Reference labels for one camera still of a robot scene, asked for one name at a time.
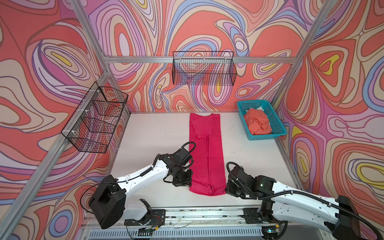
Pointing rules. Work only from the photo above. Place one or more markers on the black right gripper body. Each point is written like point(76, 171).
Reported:
point(235, 190)

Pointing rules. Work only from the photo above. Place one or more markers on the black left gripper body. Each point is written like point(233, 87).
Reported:
point(183, 178)

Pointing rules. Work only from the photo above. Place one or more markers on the magenta t shirt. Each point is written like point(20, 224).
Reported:
point(209, 177)

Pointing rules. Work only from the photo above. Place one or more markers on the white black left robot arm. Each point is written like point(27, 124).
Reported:
point(111, 203)

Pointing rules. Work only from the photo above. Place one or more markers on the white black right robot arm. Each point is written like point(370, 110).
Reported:
point(281, 204)

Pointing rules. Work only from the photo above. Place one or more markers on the coral red t shirt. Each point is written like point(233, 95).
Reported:
point(257, 122)

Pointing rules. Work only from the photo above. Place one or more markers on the teal plastic basket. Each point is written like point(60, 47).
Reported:
point(278, 128)

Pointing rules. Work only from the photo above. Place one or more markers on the aluminium frame corner post right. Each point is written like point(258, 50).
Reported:
point(314, 29)

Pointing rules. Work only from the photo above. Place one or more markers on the aluminium frame corner post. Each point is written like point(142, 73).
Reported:
point(99, 51)
point(314, 29)

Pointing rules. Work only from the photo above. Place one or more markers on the black wire basket left wall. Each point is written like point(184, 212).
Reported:
point(95, 120)

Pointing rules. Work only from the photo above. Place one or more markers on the black wire basket wall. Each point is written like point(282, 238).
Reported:
point(95, 120)
point(207, 68)

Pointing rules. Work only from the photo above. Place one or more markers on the black wire basket back wall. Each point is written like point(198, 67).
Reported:
point(207, 68)

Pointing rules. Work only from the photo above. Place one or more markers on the aluminium left wall bar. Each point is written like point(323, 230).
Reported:
point(20, 205)

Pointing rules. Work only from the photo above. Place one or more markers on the aluminium frame corner post left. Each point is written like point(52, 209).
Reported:
point(99, 51)

